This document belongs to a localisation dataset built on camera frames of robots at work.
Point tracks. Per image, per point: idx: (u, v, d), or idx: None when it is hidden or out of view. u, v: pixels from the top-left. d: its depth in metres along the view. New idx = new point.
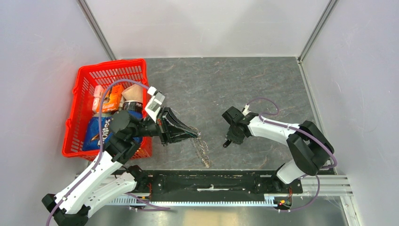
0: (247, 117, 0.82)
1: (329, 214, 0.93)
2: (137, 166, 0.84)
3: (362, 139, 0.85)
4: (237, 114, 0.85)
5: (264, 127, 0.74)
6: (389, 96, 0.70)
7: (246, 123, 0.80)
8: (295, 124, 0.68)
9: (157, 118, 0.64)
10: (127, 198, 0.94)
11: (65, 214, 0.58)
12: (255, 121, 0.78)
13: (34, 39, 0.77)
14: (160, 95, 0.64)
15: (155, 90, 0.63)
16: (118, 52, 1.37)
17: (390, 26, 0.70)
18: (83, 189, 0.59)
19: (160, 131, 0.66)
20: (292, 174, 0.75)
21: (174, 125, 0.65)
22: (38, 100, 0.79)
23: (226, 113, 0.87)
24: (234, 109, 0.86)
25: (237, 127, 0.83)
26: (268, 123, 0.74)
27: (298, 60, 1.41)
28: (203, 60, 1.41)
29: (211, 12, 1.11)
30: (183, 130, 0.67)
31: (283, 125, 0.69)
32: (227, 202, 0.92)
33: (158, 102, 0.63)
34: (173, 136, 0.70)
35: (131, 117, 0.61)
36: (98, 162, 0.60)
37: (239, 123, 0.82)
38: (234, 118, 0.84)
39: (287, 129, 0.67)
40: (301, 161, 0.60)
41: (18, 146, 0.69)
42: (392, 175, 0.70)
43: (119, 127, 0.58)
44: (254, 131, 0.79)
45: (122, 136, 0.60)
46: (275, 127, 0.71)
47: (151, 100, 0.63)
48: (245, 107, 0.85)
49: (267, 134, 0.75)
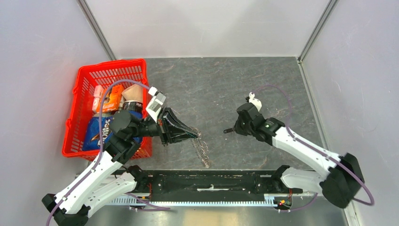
0: (270, 125, 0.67)
1: (329, 215, 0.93)
2: (138, 166, 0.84)
3: (361, 138, 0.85)
4: (257, 115, 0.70)
5: (293, 146, 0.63)
6: (389, 96, 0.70)
7: (272, 133, 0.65)
8: (334, 154, 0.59)
9: (157, 118, 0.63)
10: (127, 198, 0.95)
11: (65, 214, 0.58)
12: (283, 135, 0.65)
13: (35, 40, 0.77)
14: (161, 95, 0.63)
15: (155, 90, 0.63)
16: (118, 52, 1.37)
17: (390, 26, 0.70)
18: (83, 189, 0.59)
19: (160, 132, 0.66)
20: (300, 184, 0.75)
21: (174, 125, 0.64)
22: (38, 100, 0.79)
23: (242, 110, 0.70)
24: (254, 108, 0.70)
25: (256, 134, 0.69)
26: (300, 143, 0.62)
27: (298, 60, 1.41)
28: (203, 60, 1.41)
29: (211, 12, 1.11)
30: (184, 130, 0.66)
31: (322, 153, 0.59)
32: (226, 202, 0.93)
33: (159, 102, 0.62)
34: (173, 136, 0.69)
35: (131, 117, 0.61)
36: (98, 162, 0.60)
37: (259, 130, 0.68)
38: (253, 120, 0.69)
39: (326, 160, 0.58)
40: (333, 195, 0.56)
41: (18, 145, 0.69)
42: (392, 176, 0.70)
43: (120, 127, 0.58)
44: (276, 144, 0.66)
45: (122, 136, 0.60)
46: (311, 152, 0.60)
47: (152, 100, 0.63)
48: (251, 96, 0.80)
49: (294, 153, 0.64)
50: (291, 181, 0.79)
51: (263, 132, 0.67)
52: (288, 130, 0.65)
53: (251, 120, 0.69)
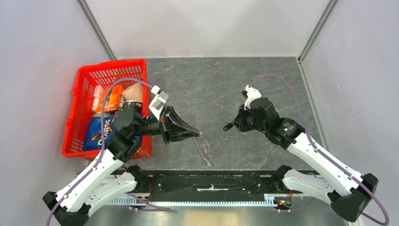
0: (290, 129, 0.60)
1: (330, 215, 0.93)
2: (138, 166, 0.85)
3: (362, 138, 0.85)
4: (274, 113, 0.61)
5: (314, 158, 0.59)
6: (389, 96, 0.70)
7: (290, 140, 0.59)
8: (357, 173, 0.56)
9: (160, 117, 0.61)
10: (127, 198, 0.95)
11: (66, 212, 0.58)
12: (303, 143, 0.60)
13: (35, 40, 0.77)
14: (163, 93, 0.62)
15: (158, 88, 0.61)
16: (118, 52, 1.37)
17: (390, 25, 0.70)
18: (84, 187, 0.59)
19: (163, 130, 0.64)
20: (303, 189, 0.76)
21: (176, 124, 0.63)
22: (39, 100, 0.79)
23: (259, 107, 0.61)
24: (272, 106, 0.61)
25: (272, 137, 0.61)
26: (322, 156, 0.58)
27: (298, 60, 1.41)
28: (203, 60, 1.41)
29: (211, 12, 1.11)
30: (185, 128, 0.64)
31: (345, 171, 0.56)
32: (227, 202, 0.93)
33: (163, 100, 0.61)
34: (175, 134, 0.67)
35: (134, 114, 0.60)
36: (99, 160, 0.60)
37: (275, 132, 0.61)
38: (270, 121, 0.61)
39: (348, 179, 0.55)
40: (340, 210, 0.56)
41: (19, 145, 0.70)
42: (392, 176, 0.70)
43: (123, 124, 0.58)
44: (291, 149, 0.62)
45: (124, 133, 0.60)
46: (333, 168, 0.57)
47: (155, 98, 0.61)
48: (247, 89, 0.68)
49: (313, 165, 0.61)
50: (293, 184, 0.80)
51: (280, 134, 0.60)
52: (309, 138, 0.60)
53: (267, 120, 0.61)
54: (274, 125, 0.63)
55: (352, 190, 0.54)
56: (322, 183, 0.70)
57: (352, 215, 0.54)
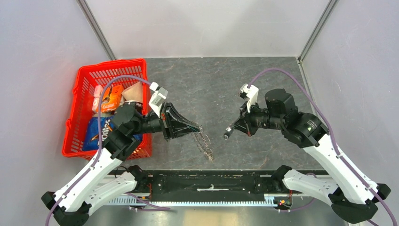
0: (313, 127, 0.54)
1: (329, 215, 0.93)
2: (138, 166, 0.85)
3: (361, 138, 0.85)
4: (292, 108, 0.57)
5: (334, 165, 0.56)
6: (388, 96, 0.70)
7: (314, 141, 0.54)
8: (374, 184, 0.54)
9: (160, 113, 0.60)
10: (127, 198, 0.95)
11: (65, 212, 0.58)
12: (327, 147, 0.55)
13: (35, 39, 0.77)
14: (163, 90, 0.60)
15: (156, 85, 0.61)
16: (119, 52, 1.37)
17: (390, 25, 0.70)
18: (83, 187, 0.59)
19: (163, 126, 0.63)
20: (304, 189, 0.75)
21: (177, 120, 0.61)
22: (38, 100, 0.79)
23: (277, 100, 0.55)
24: (291, 100, 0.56)
25: (290, 134, 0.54)
26: (343, 163, 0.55)
27: (298, 60, 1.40)
28: (203, 60, 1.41)
29: (211, 12, 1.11)
30: (186, 124, 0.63)
31: (364, 181, 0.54)
32: (227, 202, 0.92)
33: (163, 97, 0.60)
34: (175, 131, 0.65)
35: (134, 111, 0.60)
36: (96, 159, 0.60)
37: (295, 129, 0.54)
38: (288, 117, 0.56)
39: (365, 190, 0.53)
40: (342, 212, 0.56)
41: (18, 145, 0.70)
42: (392, 176, 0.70)
43: (122, 121, 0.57)
44: (310, 149, 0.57)
45: (123, 131, 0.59)
46: (353, 178, 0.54)
47: (155, 94, 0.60)
48: (245, 91, 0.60)
49: (330, 170, 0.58)
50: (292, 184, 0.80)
51: (300, 132, 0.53)
52: (332, 139, 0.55)
53: (286, 115, 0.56)
54: (292, 123, 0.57)
55: (367, 202, 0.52)
56: (323, 185, 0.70)
57: (354, 219, 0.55)
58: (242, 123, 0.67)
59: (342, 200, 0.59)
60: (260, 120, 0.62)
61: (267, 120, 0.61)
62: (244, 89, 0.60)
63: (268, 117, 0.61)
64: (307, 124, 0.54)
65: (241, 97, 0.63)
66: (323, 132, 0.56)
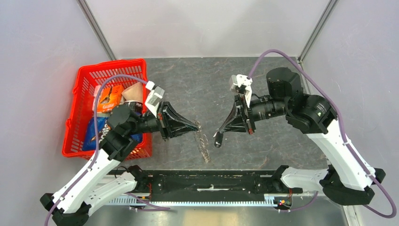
0: (322, 111, 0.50)
1: (330, 215, 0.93)
2: (138, 166, 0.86)
3: (361, 138, 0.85)
4: (298, 90, 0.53)
5: (340, 153, 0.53)
6: (388, 96, 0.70)
7: (323, 127, 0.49)
8: (373, 170, 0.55)
9: (157, 113, 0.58)
10: (127, 198, 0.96)
11: (63, 214, 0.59)
12: (335, 135, 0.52)
13: (35, 40, 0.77)
14: (159, 89, 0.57)
15: (153, 84, 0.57)
16: (118, 52, 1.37)
17: (389, 25, 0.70)
18: (80, 189, 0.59)
19: (160, 126, 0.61)
20: (300, 183, 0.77)
21: (174, 119, 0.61)
22: (38, 100, 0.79)
23: (282, 81, 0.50)
24: (298, 79, 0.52)
25: (296, 119, 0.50)
26: (348, 150, 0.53)
27: (298, 60, 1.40)
28: (203, 60, 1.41)
29: (212, 11, 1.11)
30: (184, 123, 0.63)
31: (365, 168, 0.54)
32: (226, 202, 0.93)
33: (159, 96, 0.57)
34: (173, 131, 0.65)
35: (130, 111, 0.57)
36: (93, 161, 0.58)
37: (303, 113, 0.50)
38: (294, 100, 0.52)
39: (364, 176, 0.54)
40: (333, 195, 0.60)
41: (18, 145, 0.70)
42: (392, 175, 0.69)
43: (118, 121, 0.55)
44: (316, 136, 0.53)
45: (120, 131, 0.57)
46: (355, 165, 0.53)
47: (150, 94, 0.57)
48: (245, 83, 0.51)
49: (330, 155, 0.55)
50: (291, 181, 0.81)
51: (308, 117, 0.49)
52: (341, 126, 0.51)
53: (291, 98, 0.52)
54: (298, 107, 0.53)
55: (365, 188, 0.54)
56: (315, 173, 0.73)
57: (347, 201, 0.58)
58: (237, 121, 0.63)
59: (331, 182, 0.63)
60: (265, 110, 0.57)
61: (271, 108, 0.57)
62: (243, 82, 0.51)
63: (272, 104, 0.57)
64: (315, 108, 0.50)
65: (238, 92, 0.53)
66: (331, 117, 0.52)
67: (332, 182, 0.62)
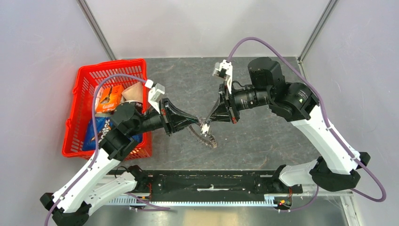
0: (304, 98, 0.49)
1: (329, 215, 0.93)
2: (137, 166, 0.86)
3: (361, 138, 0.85)
4: (279, 78, 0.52)
5: (324, 139, 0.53)
6: (388, 96, 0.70)
7: (305, 113, 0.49)
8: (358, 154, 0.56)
9: (160, 108, 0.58)
10: (127, 198, 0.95)
11: (63, 213, 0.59)
12: (317, 121, 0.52)
13: (35, 40, 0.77)
14: (160, 85, 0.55)
15: (152, 82, 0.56)
16: (118, 52, 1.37)
17: (389, 25, 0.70)
18: (80, 189, 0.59)
19: (164, 122, 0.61)
20: (296, 178, 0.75)
21: (177, 114, 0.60)
22: (38, 100, 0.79)
23: (263, 69, 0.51)
24: (278, 68, 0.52)
25: (279, 107, 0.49)
26: (332, 135, 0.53)
27: (298, 60, 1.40)
28: (203, 60, 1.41)
29: (212, 11, 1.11)
30: (186, 117, 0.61)
31: (350, 152, 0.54)
32: (226, 202, 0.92)
33: (161, 92, 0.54)
34: (175, 125, 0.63)
35: (135, 110, 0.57)
36: (93, 161, 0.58)
37: (285, 101, 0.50)
38: (275, 87, 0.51)
39: (350, 160, 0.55)
40: (323, 182, 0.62)
41: (19, 145, 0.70)
42: (392, 175, 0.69)
43: (122, 119, 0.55)
44: (299, 123, 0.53)
45: (122, 129, 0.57)
46: (340, 150, 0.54)
47: (153, 91, 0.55)
48: (224, 67, 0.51)
49: (315, 142, 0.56)
50: (286, 178, 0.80)
51: (291, 104, 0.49)
52: (323, 111, 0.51)
53: (273, 86, 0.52)
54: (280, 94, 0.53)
55: (351, 172, 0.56)
56: (305, 165, 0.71)
57: (334, 187, 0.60)
58: (221, 110, 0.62)
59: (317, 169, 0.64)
60: (246, 98, 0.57)
61: (254, 97, 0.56)
62: (222, 66, 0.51)
63: (254, 93, 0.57)
64: (297, 95, 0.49)
65: (220, 76, 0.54)
66: (313, 103, 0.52)
67: (319, 170, 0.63)
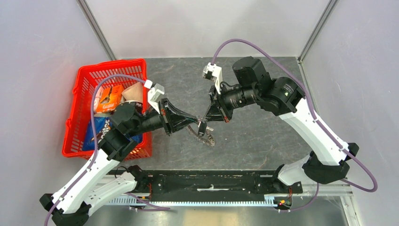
0: (289, 92, 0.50)
1: (329, 214, 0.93)
2: (137, 166, 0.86)
3: (360, 138, 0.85)
4: (263, 75, 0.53)
5: (311, 130, 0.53)
6: (388, 96, 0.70)
7: (291, 107, 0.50)
8: (345, 144, 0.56)
9: (160, 109, 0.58)
10: (127, 198, 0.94)
11: (63, 214, 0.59)
12: (303, 113, 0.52)
13: (35, 40, 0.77)
14: (159, 86, 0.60)
15: (151, 83, 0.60)
16: (118, 52, 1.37)
17: (389, 25, 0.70)
18: (79, 189, 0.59)
19: (164, 122, 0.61)
20: (292, 176, 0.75)
21: (176, 114, 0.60)
22: (38, 100, 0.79)
23: (245, 67, 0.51)
24: (260, 64, 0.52)
25: (266, 101, 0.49)
26: (319, 126, 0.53)
27: (298, 60, 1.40)
28: (203, 60, 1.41)
29: (212, 11, 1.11)
30: (184, 116, 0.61)
31: (338, 142, 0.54)
32: (226, 202, 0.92)
33: (161, 92, 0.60)
34: (175, 125, 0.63)
35: (134, 110, 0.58)
36: (92, 161, 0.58)
37: (271, 95, 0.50)
38: (260, 83, 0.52)
39: (339, 151, 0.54)
40: (314, 175, 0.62)
41: (19, 145, 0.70)
42: (391, 175, 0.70)
43: (122, 119, 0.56)
44: (287, 116, 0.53)
45: (123, 130, 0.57)
46: (328, 141, 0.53)
47: (153, 91, 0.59)
48: (210, 69, 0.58)
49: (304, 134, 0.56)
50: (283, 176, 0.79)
51: (277, 98, 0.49)
52: (309, 103, 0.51)
53: (257, 82, 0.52)
54: (266, 90, 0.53)
55: (340, 163, 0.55)
56: (299, 161, 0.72)
57: (326, 179, 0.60)
58: (215, 110, 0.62)
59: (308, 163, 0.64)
60: (235, 98, 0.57)
61: (242, 97, 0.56)
62: (208, 68, 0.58)
63: (242, 92, 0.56)
64: (283, 89, 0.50)
65: (208, 79, 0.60)
66: (299, 96, 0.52)
67: (311, 163, 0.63)
